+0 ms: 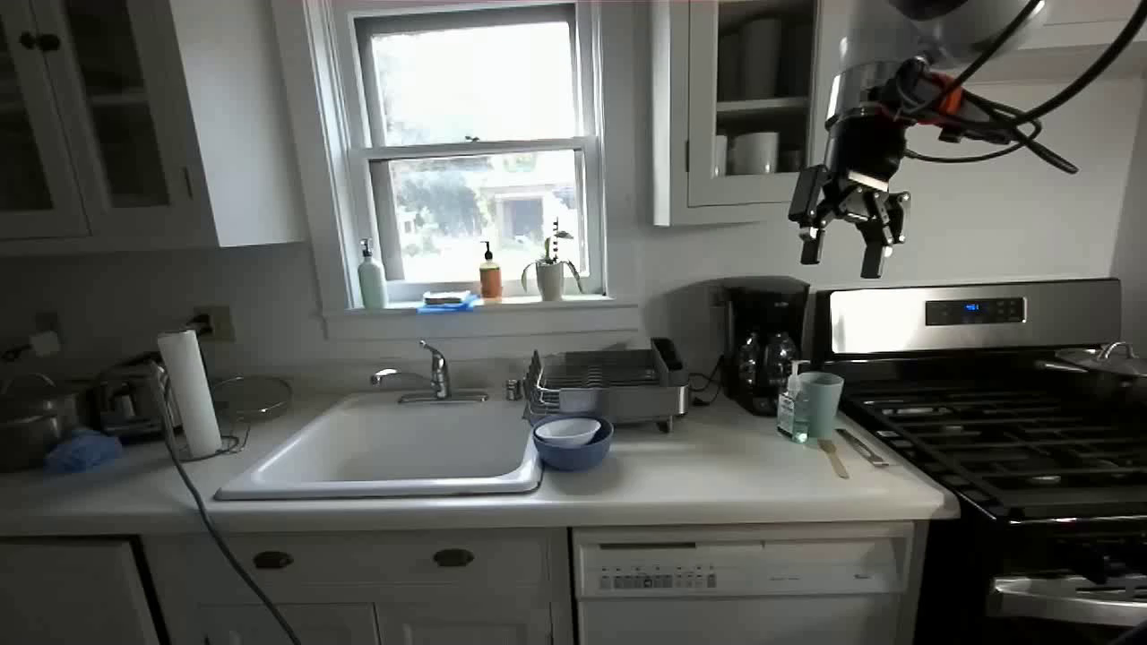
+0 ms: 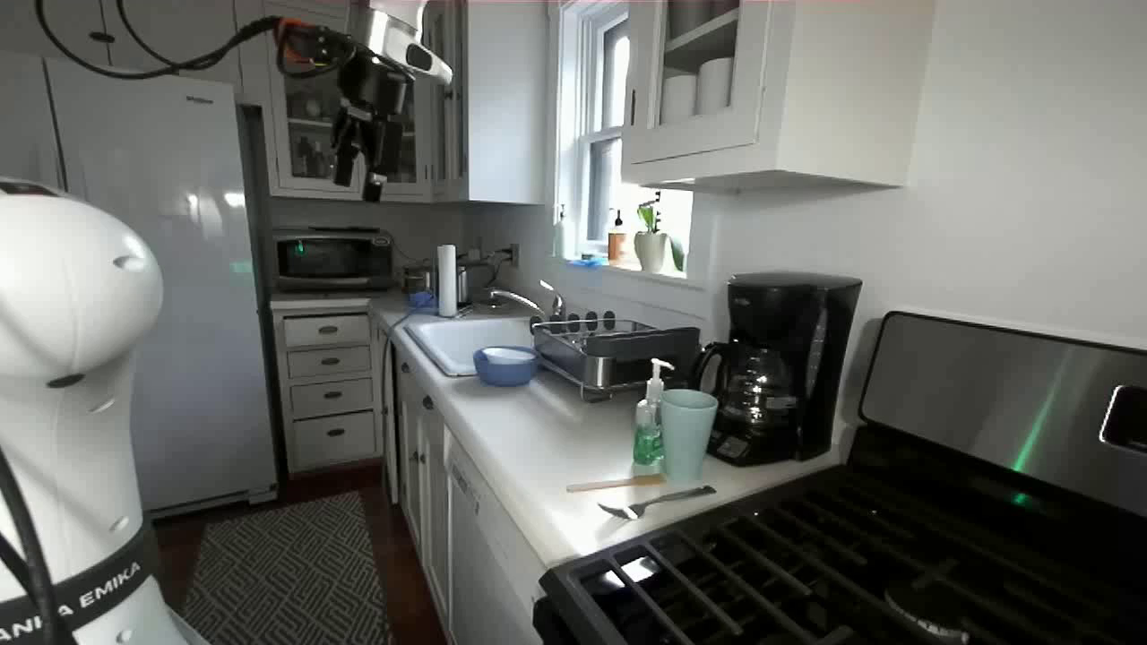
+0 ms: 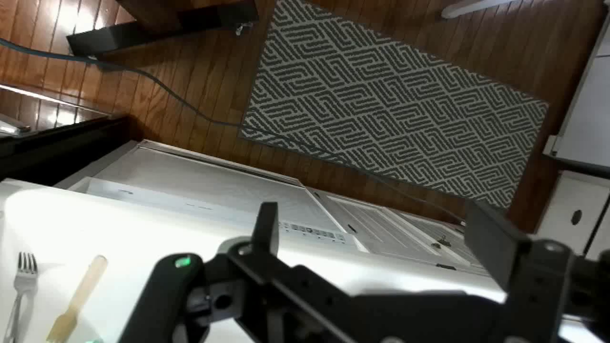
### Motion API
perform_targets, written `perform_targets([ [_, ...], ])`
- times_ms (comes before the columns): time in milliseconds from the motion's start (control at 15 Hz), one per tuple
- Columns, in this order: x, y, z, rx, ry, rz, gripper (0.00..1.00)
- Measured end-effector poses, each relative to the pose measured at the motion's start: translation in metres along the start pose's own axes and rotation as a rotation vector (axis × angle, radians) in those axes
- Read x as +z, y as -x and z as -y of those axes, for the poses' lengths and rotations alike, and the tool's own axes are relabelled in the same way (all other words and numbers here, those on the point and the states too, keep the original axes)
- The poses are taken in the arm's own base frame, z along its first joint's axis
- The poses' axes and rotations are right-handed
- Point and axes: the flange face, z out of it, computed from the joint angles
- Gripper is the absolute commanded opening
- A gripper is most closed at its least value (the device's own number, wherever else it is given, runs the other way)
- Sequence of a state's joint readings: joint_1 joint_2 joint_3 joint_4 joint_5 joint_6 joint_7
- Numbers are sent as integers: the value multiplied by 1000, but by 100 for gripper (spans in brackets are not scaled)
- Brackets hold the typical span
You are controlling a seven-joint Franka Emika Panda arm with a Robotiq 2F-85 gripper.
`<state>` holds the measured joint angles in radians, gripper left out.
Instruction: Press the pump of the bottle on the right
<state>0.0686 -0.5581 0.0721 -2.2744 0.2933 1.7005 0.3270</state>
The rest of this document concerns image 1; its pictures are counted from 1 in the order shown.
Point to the orange soap bottle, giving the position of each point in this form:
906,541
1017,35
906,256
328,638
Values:
488,275

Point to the white glass door wall cabinet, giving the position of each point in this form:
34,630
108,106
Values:
108,121

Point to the white framed window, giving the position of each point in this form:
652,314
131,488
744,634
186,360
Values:
471,148

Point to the white open wall cabinet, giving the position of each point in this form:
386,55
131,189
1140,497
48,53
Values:
739,108

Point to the dark metal pot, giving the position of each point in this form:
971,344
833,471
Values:
30,428

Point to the teal cup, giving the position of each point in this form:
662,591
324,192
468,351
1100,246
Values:
820,406

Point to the white kitchen sink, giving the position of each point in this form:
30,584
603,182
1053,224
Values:
396,452

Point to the blue sponge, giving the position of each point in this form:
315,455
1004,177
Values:
447,301

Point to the white base cabinet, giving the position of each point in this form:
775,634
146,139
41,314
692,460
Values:
290,591

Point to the clear pump soap bottle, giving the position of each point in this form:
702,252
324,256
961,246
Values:
791,406

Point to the black coffee maker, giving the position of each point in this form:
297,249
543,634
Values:
764,344

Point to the metal knife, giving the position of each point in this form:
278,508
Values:
862,450

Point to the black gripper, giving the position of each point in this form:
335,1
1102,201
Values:
852,182

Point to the blue cloth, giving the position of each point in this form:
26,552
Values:
79,452

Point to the white paper towel roll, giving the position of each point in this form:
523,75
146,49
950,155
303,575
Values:
193,393

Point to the white dishwasher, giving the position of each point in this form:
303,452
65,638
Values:
739,584

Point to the white bowl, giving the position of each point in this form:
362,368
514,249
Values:
568,431

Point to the metal pan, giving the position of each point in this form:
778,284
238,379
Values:
1100,369

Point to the wooden utensil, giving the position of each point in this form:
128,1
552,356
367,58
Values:
833,455

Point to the clear glass lid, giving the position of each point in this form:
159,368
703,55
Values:
254,396

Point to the blue bowl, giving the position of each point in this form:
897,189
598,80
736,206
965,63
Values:
574,452

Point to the potted plant in white pot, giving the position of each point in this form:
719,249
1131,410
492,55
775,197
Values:
549,275

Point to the chrome faucet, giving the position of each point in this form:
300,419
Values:
427,374

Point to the pale green soap bottle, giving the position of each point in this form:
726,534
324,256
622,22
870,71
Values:
371,280

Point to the white mug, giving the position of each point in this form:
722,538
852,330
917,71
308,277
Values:
753,153

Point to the stainless steel gas stove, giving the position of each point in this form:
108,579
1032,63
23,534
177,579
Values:
1017,406

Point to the silver toaster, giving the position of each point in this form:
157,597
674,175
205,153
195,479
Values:
128,400

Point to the chrome sink sprayer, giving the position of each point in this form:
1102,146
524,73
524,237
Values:
533,386

